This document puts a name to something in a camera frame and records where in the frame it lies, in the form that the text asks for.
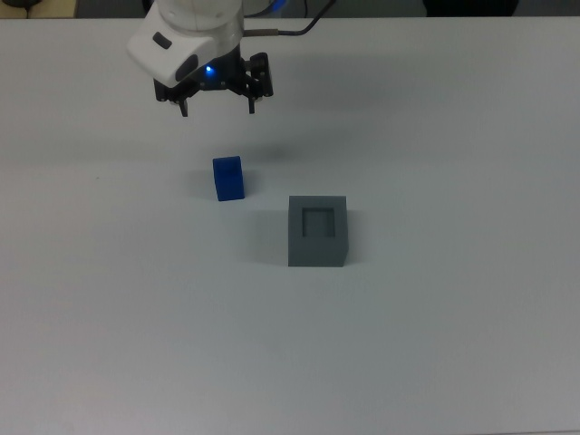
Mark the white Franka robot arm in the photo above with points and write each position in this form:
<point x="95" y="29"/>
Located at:
<point x="181" y="31"/>

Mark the blue block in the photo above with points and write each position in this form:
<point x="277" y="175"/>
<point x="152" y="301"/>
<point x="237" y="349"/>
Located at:
<point x="229" y="179"/>

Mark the dark rounded object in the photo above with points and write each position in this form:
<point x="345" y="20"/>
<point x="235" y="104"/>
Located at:
<point x="18" y="3"/>

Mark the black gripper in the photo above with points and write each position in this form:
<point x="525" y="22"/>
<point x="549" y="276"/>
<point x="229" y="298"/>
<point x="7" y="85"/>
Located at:
<point x="222" y="72"/>

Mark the grey hollow cuboid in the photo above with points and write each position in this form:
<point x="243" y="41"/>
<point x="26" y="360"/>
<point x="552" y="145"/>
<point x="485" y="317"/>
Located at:
<point x="317" y="235"/>

